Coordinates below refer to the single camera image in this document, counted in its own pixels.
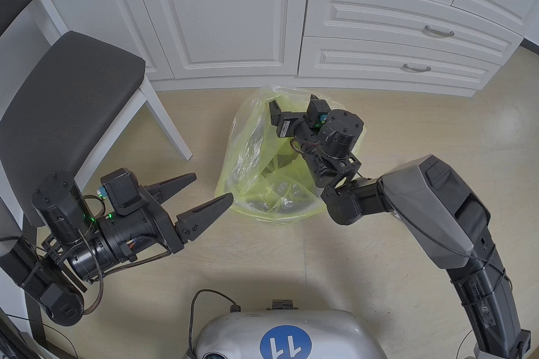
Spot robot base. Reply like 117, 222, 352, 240
195, 299, 386, 359

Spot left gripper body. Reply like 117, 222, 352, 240
69, 186, 186, 282

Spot white chair grey seat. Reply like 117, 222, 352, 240
0, 0, 193, 227

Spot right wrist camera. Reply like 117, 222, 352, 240
307, 94, 330, 126

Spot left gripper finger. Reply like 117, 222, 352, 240
176, 192, 235, 245
147, 173, 198, 205

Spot black cable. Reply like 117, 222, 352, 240
189, 289, 241, 357
459, 328, 476, 356
0, 314, 78, 359

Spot yellow plastic bag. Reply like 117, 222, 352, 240
215, 84, 365, 225

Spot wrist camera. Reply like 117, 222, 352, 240
100, 168, 142, 217
307, 94, 330, 126

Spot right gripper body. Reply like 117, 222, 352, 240
276, 111, 323, 141

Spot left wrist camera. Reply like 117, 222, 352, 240
100, 168, 142, 217

